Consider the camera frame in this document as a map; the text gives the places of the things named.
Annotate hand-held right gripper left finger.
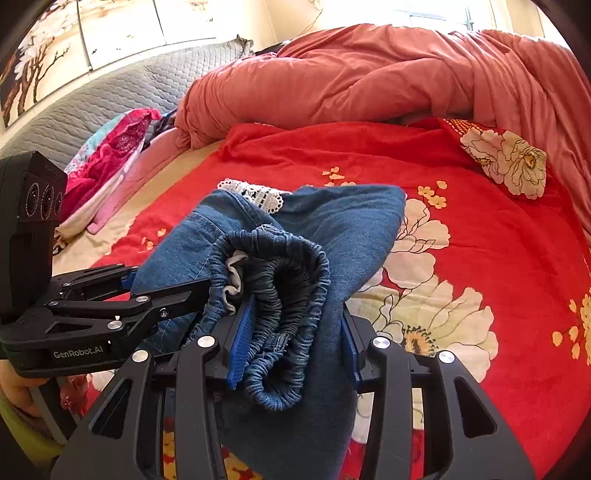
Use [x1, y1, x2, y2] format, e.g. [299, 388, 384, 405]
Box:
[50, 293, 259, 480]

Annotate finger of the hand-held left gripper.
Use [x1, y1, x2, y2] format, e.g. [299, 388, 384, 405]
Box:
[49, 264, 140, 302]
[27, 278, 214, 345]

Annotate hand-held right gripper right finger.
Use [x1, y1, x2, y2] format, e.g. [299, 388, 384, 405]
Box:
[341, 314, 536, 480]

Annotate blue denim pants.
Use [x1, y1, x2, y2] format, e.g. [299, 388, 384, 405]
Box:
[130, 179, 408, 480]

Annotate person's left hand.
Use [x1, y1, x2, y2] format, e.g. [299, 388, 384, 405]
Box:
[0, 361, 89, 417]

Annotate beige bed sheet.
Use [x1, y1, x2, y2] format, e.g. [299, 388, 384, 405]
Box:
[52, 138, 228, 278]

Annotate pink cloth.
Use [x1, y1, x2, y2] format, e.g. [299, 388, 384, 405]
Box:
[59, 127, 186, 241]

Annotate red floral blanket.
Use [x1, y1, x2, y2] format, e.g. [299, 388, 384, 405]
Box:
[83, 117, 591, 480]

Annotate grey quilted headboard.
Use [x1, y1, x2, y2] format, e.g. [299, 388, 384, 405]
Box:
[0, 39, 254, 163]

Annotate salmon pink duvet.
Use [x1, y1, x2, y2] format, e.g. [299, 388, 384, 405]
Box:
[174, 24, 591, 217]

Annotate window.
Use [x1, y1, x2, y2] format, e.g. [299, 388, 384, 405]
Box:
[401, 0, 500, 33]

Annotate floral wall painting panel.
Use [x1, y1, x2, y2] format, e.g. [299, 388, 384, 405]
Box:
[0, 0, 91, 131]
[76, 0, 168, 71]
[153, 0, 274, 45]

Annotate thin wall cable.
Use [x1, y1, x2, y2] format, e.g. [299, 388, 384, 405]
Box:
[295, 0, 327, 40]

